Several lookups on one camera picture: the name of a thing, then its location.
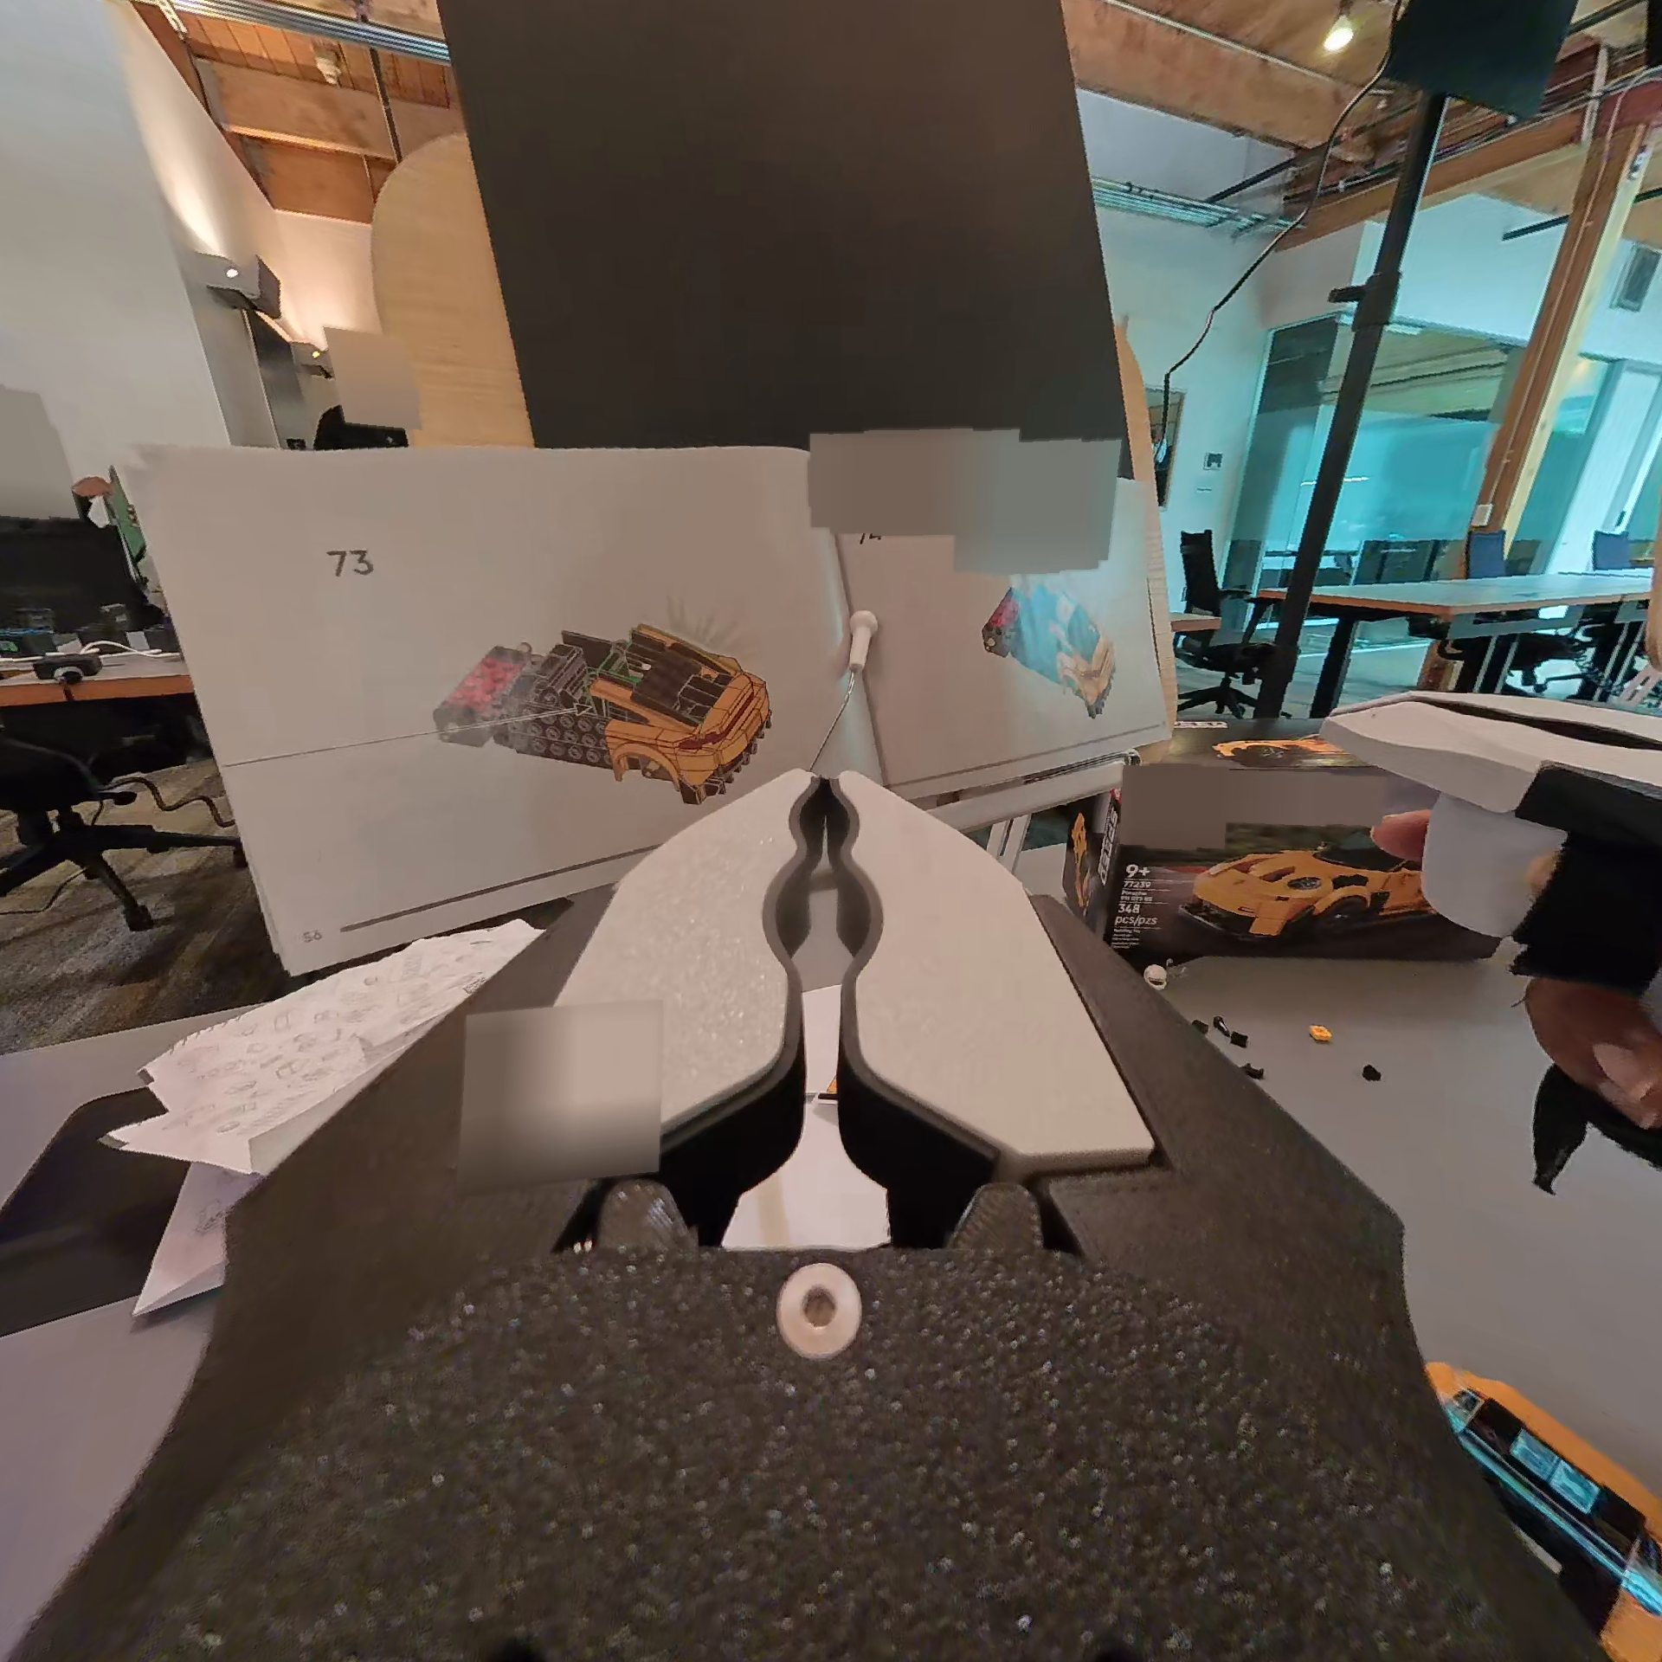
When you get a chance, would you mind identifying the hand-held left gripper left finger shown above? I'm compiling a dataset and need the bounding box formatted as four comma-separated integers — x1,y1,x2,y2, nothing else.
559,769,822,1247

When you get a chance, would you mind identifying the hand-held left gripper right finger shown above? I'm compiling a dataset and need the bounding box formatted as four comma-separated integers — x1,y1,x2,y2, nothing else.
826,769,1160,1251

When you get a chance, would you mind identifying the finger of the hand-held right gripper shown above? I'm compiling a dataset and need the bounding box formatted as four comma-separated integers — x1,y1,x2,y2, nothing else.
1324,701,1662,815
1408,695,1662,743

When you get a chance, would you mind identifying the orange lego car model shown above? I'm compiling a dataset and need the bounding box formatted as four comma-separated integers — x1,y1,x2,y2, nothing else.
1421,1359,1662,1662

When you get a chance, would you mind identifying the lego set box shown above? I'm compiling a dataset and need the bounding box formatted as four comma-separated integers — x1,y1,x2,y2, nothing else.
1063,730,1513,966

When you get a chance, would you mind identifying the lego instruction booklet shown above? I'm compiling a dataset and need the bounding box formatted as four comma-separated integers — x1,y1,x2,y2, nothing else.
131,442,1171,978

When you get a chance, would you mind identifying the person's right hand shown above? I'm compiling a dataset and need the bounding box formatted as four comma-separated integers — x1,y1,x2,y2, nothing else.
1373,811,1662,1131

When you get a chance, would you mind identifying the long wooden office table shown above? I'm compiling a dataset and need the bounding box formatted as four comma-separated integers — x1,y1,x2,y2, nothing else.
1252,572,1662,697

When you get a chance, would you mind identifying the black office chair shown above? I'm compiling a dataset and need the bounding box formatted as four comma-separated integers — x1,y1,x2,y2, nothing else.
0,734,246,933
1175,530,1280,714

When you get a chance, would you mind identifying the black light stand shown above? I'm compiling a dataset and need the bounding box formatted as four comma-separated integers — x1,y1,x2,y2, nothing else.
1252,0,1579,725

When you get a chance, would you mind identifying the wooden column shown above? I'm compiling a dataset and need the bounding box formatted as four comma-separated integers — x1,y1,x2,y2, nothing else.
1473,124,1647,521

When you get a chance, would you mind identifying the background office desk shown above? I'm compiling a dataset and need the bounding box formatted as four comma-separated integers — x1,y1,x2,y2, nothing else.
0,642,197,710

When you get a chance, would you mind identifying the dark grey board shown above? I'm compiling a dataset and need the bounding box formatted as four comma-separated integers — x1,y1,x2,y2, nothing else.
434,0,1127,453

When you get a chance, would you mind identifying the black computer monitor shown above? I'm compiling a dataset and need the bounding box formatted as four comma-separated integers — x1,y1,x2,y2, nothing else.
0,517,147,627

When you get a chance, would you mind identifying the wall lamp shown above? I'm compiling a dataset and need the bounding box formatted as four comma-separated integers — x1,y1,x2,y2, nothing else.
195,250,283,317

